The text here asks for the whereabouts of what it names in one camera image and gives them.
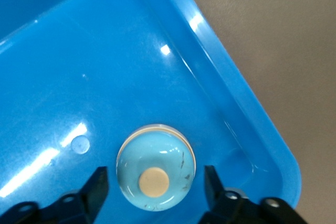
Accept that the light blue call bell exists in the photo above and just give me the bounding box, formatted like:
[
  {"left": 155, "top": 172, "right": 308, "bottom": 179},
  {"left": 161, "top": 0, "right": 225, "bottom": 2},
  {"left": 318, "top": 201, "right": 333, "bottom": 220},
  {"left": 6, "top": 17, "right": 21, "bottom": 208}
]
[{"left": 115, "top": 123, "right": 197, "bottom": 211}]

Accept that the blue plastic tray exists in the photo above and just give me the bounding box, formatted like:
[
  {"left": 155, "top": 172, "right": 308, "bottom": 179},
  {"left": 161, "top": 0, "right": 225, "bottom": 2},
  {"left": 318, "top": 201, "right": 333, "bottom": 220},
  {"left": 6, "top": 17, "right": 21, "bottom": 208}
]
[{"left": 0, "top": 0, "right": 302, "bottom": 224}]

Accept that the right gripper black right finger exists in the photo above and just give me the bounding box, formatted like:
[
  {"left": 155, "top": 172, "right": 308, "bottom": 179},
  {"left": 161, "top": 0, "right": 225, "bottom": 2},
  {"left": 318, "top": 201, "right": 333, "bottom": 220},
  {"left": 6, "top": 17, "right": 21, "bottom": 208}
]
[{"left": 199, "top": 165, "right": 308, "bottom": 224}]

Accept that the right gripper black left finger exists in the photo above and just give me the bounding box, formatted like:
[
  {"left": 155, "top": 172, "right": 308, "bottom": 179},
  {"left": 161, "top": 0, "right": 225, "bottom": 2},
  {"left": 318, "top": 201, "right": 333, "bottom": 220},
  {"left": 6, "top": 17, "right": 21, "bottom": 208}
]
[{"left": 0, "top": 166, "right": 109, "bottom": 224}]

